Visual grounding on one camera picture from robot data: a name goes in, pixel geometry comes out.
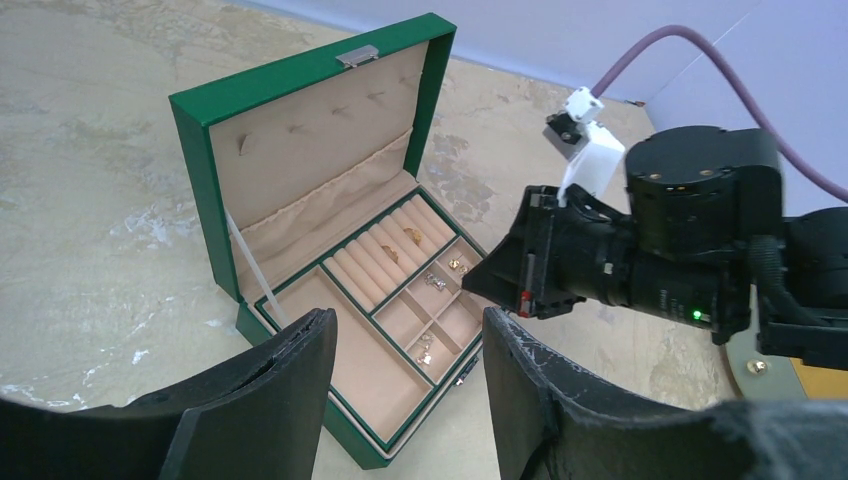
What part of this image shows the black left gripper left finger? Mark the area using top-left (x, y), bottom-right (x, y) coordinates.
top-left (1, 309), bottom-right (337, 479)

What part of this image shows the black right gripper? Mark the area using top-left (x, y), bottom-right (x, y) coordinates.
top-left (461, 126), bottom-right (783, 344)

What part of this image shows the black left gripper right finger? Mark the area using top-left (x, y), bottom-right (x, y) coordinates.
top-left (482, 307), bottom-right (847, 479)

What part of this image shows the silver earring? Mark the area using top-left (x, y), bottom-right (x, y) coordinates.
top-left (425, 273), bottom-right (446, 291)
top-left (415, 333), bottom-right (434, 366)
top-left (448, 258), bottom-right (469, 276)

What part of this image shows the gold hoop earring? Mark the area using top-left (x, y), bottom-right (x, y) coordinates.
top-left (381, 245), bottom-right (399, 263)
top-left (403, 228), bottom-right (422, 246)

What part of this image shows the green jewelry tray insert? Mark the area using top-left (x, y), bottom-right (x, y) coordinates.
top-left (252, 188), bottom-right (485, 469)

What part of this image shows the green jewelry box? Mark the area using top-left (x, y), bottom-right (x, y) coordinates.
top-left (168, 12), bottom-right (495, 471)

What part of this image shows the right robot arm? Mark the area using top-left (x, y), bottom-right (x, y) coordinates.
top-left (462, 126), bottom-right (847, 479)

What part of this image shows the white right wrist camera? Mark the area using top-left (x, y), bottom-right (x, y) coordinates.
top-left (543, 87), bottom-right (625, 207)

